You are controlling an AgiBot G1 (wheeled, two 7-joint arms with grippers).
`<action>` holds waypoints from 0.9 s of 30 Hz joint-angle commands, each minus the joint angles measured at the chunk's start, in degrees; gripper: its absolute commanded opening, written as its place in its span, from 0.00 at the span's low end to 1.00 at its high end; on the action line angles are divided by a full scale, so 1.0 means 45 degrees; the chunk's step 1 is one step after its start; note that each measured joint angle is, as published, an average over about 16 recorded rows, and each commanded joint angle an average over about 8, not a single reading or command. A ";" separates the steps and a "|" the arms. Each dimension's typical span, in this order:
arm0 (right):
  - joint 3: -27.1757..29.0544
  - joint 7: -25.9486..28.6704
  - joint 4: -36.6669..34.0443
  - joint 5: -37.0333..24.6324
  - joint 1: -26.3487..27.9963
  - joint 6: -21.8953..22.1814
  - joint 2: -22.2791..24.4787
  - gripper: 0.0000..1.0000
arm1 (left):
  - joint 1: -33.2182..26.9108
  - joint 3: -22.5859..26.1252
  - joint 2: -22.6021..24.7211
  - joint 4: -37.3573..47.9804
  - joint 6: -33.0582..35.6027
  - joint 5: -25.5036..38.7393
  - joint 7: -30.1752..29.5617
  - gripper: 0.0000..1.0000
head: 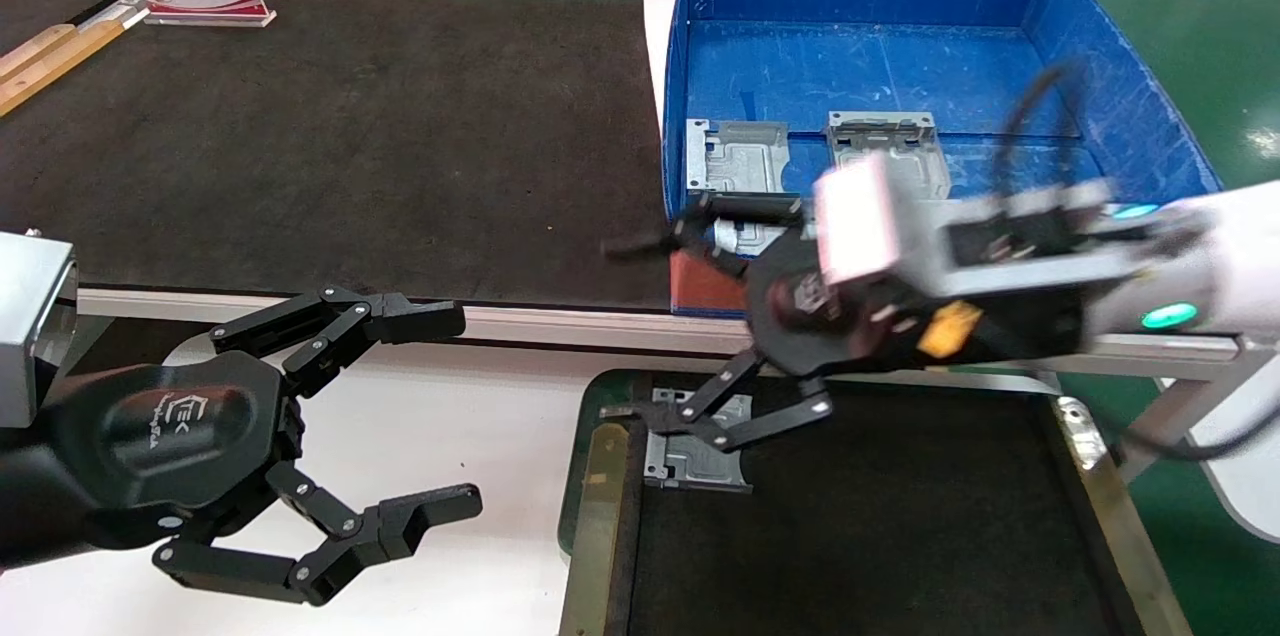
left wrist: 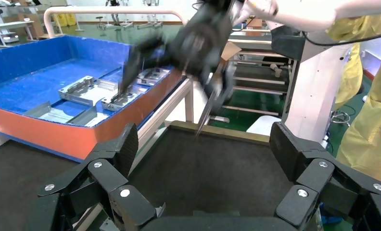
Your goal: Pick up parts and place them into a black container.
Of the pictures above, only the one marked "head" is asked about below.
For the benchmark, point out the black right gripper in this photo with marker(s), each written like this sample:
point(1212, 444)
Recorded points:
point(800, 316)

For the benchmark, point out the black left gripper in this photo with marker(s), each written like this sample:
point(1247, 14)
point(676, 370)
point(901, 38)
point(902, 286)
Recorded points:
point(165, 436)

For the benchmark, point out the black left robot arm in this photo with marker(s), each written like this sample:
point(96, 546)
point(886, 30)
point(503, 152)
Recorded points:
point(35, 506)

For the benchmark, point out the brass tray edge strip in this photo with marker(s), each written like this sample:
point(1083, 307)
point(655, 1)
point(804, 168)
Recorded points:
point(598, 516)
point(1115, 506)

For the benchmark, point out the black table mat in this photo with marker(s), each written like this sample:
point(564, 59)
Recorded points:
point(350, 146)

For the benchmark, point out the blue corrugated plastic box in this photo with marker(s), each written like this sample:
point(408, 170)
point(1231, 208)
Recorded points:
point(860, 56)

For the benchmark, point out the white sheet under box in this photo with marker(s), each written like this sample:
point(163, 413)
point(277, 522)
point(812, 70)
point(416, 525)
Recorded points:
point(660, 11)

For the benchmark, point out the white table leg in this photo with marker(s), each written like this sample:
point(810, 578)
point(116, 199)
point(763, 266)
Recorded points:
point(1175, 411)

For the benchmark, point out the wooden strip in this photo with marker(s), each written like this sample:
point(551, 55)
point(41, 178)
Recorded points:
point(55, 61)

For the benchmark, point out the white rounded platform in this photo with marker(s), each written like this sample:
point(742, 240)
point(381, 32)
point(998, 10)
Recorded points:
point(1245, 486)

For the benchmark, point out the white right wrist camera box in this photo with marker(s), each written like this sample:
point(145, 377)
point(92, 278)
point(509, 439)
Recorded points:
point(870, 216)

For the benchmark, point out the aluminium table edge rail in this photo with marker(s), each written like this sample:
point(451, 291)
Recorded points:
point(550, 324)

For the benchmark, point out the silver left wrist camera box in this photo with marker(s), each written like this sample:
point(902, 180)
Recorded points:
point(30, 326)

